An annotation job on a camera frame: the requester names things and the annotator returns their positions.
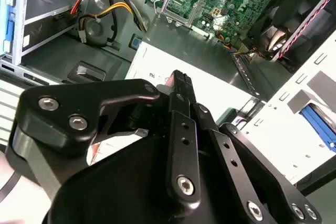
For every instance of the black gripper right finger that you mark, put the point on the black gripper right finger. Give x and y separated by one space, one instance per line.
233 179

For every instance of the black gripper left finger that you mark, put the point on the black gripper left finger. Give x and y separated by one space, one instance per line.
78 95

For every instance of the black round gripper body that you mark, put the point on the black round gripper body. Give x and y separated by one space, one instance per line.
118 195

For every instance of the hard disk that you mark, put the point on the hard disk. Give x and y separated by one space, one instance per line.
317 125

